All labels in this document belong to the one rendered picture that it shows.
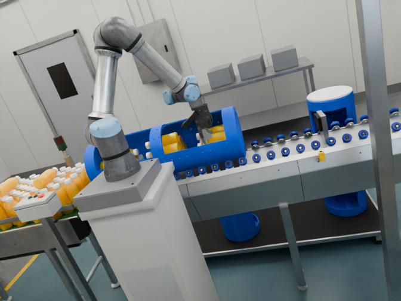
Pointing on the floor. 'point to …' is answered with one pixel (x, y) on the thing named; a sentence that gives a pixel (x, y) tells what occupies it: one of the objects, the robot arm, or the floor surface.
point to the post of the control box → (67, 258)
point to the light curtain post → (381, 138)
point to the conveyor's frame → (48, 247)
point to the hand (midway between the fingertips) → (204, 141)
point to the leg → (293, 247)
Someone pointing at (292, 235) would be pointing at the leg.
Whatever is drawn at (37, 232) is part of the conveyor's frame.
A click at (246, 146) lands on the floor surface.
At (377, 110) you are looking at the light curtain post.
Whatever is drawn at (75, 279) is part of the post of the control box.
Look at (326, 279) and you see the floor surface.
